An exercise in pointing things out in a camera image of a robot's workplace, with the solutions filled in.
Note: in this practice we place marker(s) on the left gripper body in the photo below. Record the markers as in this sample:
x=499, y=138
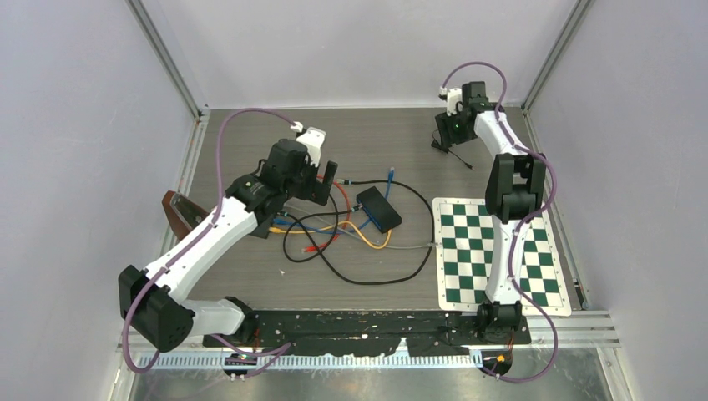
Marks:
x=300, y=186

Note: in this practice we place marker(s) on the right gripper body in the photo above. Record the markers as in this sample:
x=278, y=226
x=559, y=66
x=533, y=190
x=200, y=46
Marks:
x=451, y=124

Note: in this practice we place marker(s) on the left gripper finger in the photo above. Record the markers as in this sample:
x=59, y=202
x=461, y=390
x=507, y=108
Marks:
x=329, y=173
x=320, y=194

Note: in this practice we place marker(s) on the black power adapter with cord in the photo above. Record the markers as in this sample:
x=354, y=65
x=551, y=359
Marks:
x=451, y=152

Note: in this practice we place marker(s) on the black switch with blue ports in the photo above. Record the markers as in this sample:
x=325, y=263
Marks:
x=379, y=210

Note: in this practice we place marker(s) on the plain black network switch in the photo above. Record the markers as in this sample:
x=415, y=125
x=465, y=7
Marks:
x=262, y=230

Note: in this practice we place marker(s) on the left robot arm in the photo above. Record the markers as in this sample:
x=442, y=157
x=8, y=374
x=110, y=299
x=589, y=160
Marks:
x=154, y=300

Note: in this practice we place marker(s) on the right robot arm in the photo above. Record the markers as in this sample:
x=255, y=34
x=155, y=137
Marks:
x=513, y=197

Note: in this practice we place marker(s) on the green white chessboard mat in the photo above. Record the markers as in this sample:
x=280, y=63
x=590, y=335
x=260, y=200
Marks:
x=464, y=253

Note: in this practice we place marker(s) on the brown object at left edge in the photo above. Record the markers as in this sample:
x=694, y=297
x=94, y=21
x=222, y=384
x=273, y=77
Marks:
x=182, y=214

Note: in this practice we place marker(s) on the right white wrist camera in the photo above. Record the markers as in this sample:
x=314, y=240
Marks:
x=453, y=98

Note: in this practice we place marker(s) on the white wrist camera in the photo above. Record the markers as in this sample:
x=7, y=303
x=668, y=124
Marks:
x=312, y=138
x=453, y=98

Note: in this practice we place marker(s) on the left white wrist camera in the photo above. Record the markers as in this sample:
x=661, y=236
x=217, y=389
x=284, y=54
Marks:
x=312, y=138

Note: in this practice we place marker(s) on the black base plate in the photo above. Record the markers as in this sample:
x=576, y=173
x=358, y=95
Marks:
x=366, y=333

